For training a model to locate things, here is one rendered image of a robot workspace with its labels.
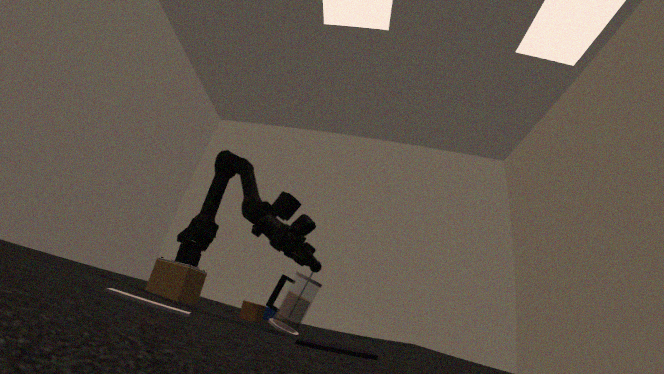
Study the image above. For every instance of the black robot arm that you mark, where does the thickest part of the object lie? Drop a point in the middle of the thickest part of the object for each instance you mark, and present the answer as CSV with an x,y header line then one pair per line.
x,y
263,215

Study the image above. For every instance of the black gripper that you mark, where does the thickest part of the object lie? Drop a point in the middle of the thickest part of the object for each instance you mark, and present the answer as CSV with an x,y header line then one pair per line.
x,y
283,238

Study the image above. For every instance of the glass french press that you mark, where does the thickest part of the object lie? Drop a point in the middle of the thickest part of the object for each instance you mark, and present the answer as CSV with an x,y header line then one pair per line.
x,y
296,302

